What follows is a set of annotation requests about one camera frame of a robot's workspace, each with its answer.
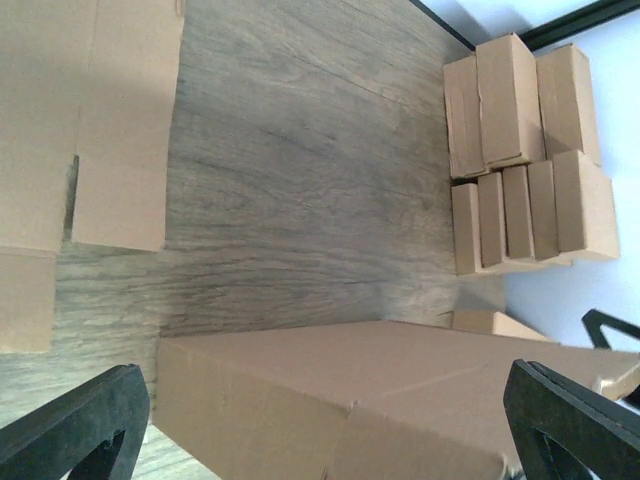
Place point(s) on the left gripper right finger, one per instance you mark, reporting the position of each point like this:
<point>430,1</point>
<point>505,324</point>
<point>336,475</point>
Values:
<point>563,430</point>

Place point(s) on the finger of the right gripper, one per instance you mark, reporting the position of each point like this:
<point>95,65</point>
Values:
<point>597,324</point>

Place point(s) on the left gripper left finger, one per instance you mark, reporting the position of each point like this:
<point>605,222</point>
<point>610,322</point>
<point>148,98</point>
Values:
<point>94,431</point>

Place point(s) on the cardboard box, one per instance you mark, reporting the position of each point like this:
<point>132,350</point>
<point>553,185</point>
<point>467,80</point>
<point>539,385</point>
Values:
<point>368,400</point>

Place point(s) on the folded box top stack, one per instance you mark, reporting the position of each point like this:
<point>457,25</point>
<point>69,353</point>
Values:
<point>585,207</point>

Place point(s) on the folded box near right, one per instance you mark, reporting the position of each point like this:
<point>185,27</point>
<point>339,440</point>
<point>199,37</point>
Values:
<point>491,322</point>

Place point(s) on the folded box back right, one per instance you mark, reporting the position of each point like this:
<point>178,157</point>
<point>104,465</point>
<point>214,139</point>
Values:
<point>567,103</point>

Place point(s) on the folded box back left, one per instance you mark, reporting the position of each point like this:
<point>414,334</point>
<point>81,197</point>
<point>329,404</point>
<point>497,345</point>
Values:
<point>492,109</point>

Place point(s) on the folded boxes lower stack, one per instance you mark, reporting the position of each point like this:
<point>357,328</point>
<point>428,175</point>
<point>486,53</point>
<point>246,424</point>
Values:
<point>505,222</point>

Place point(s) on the flat cardboard sheet stack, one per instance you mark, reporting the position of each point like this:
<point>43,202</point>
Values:
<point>87,97</point>

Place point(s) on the right black frame post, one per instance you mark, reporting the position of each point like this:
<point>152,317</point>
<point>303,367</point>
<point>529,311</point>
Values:
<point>576,22</point>

